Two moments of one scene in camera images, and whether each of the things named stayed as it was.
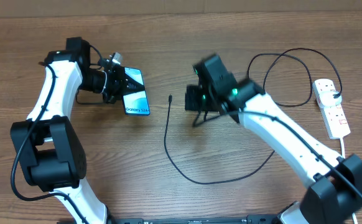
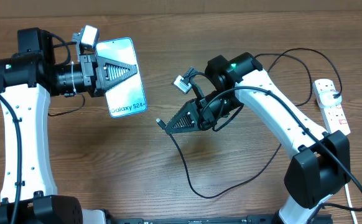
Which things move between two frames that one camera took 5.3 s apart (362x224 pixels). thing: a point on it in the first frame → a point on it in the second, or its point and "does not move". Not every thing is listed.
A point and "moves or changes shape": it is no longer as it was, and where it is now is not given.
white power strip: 334,116 does not move
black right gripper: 193,94 → 193,108
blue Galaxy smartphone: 136,103 moves or changes shape
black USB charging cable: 278,56 → 276,150
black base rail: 249,219 does not move
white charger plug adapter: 328,99 does not move
